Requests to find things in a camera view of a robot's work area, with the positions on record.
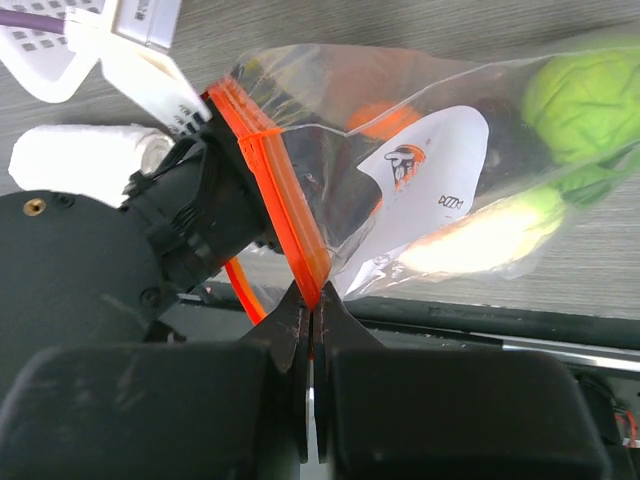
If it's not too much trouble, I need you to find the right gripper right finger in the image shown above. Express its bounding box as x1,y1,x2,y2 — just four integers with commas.
312,283,386,465

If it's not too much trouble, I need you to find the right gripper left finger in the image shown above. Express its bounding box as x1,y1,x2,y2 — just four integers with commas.
240,283,311,464

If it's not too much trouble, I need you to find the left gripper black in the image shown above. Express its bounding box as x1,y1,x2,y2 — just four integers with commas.
120,112,282,293

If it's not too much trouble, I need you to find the clear zip bag orange seal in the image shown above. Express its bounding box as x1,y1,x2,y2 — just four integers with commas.
204,24,639,305

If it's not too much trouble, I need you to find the orange fake fruit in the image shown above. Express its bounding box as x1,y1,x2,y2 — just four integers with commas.
346,102,422,141

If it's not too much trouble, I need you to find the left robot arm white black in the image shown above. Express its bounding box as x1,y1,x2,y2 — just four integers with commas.
1,110,279,390

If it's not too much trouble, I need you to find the white fake radish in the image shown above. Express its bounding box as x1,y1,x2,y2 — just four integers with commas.
399,187,567,276

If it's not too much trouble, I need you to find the green fake fruit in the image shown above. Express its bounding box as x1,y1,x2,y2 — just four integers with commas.
521,45,639,209

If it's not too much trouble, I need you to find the folded white towel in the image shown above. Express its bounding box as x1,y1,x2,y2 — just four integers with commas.
8,124,174,208

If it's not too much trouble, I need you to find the white perforated plastic basket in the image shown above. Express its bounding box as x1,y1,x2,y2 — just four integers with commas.
1,0,104,103

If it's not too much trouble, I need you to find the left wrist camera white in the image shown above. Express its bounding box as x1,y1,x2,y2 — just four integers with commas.
64,1,211,136

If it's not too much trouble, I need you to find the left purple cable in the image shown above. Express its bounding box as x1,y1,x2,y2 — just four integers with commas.
0,8,69,36

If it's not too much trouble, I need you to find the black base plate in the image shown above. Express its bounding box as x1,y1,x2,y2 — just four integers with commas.
174,284,640,451

